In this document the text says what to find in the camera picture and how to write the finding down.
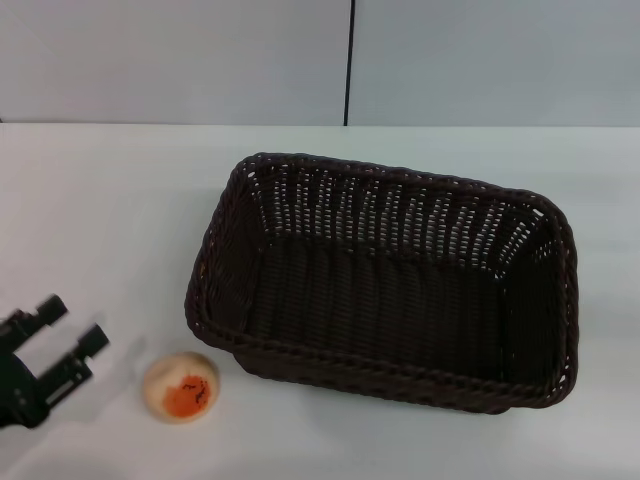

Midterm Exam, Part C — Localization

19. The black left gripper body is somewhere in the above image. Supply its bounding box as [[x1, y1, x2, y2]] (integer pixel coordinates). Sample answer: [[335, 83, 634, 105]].
[[0, 322, 51, 430]]

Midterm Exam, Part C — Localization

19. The black woven rectangular basket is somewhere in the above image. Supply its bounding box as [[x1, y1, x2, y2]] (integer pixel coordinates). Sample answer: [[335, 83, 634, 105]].
[[183, 151, 581, 416]]

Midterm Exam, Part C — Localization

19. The round bun with orange patch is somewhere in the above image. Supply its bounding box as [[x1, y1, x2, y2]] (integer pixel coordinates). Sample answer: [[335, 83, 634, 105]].
[[142, 351, 222, 426]]

